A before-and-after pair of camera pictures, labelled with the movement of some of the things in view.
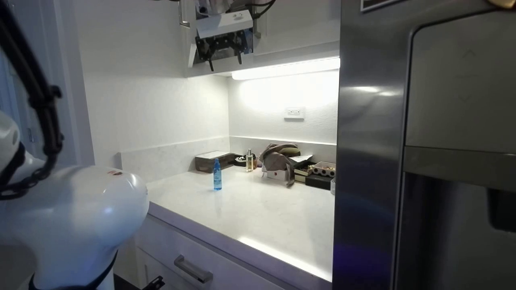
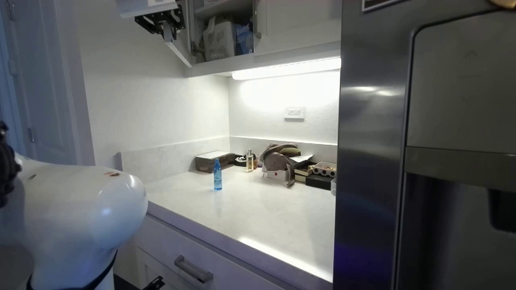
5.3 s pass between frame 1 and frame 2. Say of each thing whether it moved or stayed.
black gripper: moved
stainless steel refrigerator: stayed
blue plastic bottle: stayed
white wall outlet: stayed
